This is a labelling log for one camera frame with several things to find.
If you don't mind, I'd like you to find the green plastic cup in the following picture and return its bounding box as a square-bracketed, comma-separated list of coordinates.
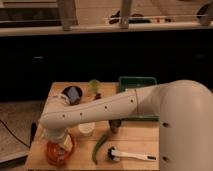
[88, 79, 100, 94]

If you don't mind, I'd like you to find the small red object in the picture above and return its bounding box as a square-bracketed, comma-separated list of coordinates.
[95, 93, 101, 100]

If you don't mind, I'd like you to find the wooden railing post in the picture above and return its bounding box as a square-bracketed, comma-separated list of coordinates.
[56, 0, 78, 31]
[119, 0, 132, 29]

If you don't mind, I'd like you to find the wooden railing post right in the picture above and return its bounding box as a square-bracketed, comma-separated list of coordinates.
[119, 0, 132, 29]

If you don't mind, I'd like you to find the white dish brush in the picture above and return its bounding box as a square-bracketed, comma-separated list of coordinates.
[107, 147, 156, 162]

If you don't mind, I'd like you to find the white cup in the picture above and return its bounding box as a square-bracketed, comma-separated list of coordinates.
[78, 122, 95, 136]

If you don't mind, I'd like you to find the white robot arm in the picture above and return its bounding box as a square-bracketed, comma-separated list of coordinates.
[40, 80, 213, 171]

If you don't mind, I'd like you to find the wooden railing post left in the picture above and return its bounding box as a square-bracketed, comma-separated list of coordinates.
[56, 0, 78, 31]

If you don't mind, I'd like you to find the green rectangular tray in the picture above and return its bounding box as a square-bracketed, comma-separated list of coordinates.
[118, 76, 159, 122]

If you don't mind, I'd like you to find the dark round bowl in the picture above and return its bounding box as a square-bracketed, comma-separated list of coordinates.
[62, 86, 82, 105]

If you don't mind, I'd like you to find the small dark cup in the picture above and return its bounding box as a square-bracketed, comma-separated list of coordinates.
[109, 119, 122, 134]

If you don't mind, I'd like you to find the red bowl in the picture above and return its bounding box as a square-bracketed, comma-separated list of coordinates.
[45, 136, 75, 166]

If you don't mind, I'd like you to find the green chili pepper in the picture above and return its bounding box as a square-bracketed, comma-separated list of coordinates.
[92, 134, 109, 165]

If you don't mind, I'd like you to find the black cable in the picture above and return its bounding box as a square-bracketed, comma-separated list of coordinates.
[0, 119, 38, 149]

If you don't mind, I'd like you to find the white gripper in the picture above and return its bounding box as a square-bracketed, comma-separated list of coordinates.
[43, 129, 73, 150]

